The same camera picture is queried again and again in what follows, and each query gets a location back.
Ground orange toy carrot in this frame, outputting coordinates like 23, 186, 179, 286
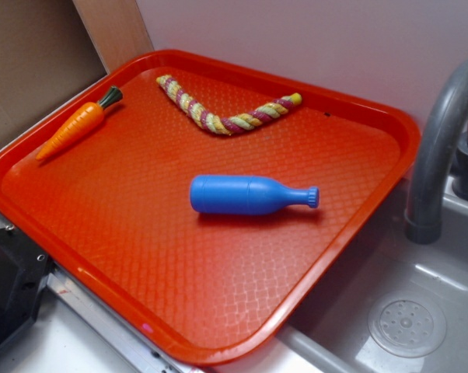
36, 85, 123, 161

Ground red plastic tray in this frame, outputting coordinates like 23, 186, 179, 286
0, 51, 420, 366

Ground brown cardboard panel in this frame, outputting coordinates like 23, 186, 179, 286
0, 1, 105, 149

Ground grey plastic sink basin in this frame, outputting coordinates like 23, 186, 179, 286
279, 183, 468, 372

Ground round sink drain strainer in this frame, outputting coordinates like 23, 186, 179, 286
368, 293, 447, 358

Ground light wooden board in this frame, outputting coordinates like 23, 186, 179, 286
73, 0, 154, 73

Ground grey curved faucet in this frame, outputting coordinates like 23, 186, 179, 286
404, 60, 468, 244

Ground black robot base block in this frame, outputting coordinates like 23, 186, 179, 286
0, 225, 52, 352

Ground blue plastic bottle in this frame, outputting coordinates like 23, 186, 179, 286
190, 175, 320, 215

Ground braided yellow red rope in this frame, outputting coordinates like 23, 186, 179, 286
155, 74, 303, 136

